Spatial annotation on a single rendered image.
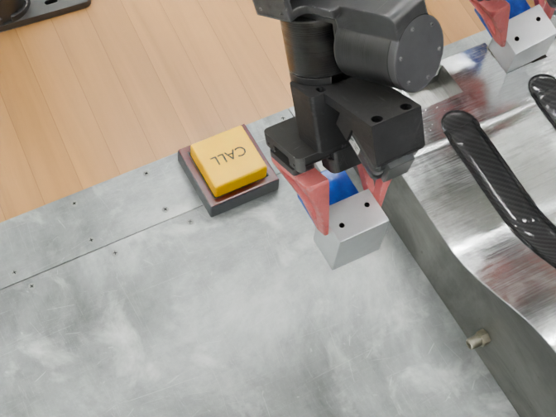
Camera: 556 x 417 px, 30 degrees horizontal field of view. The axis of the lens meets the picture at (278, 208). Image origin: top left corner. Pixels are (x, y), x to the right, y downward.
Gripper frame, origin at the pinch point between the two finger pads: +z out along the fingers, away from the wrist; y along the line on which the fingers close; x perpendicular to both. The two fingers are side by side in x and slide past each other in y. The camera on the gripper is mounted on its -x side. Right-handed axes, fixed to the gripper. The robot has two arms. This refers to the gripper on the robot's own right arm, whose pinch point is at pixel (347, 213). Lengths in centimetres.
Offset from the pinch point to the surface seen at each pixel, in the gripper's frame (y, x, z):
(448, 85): 20.8, 14.7, 1.2
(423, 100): 18.0, 15.3, 2.1
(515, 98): 25.2, 9.3, 2.3
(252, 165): -1.0, 18.5, 3.4
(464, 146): 17.6, 7.7, 4.1
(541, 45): 28.9, 9.4, -2.3
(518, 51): 25.7, 9.0, -2.9
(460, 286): 9.7, -1.6, 12.3
